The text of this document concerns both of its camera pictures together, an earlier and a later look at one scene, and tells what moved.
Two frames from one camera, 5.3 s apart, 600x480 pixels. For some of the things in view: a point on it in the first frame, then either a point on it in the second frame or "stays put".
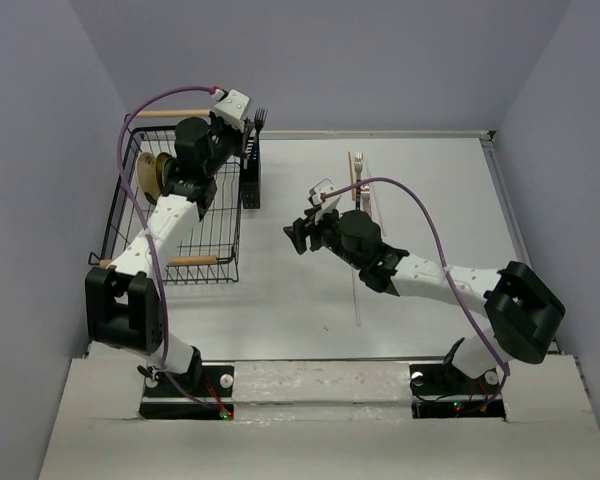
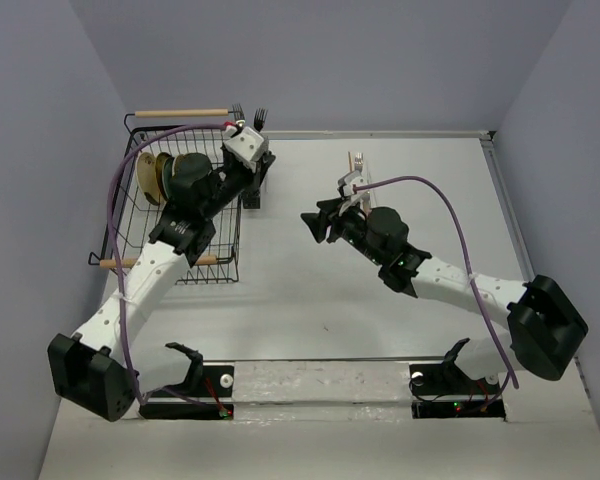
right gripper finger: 298,233 -> 317,223
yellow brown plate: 160,158 stays put
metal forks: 259,121 stays put
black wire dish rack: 211,253 stays put
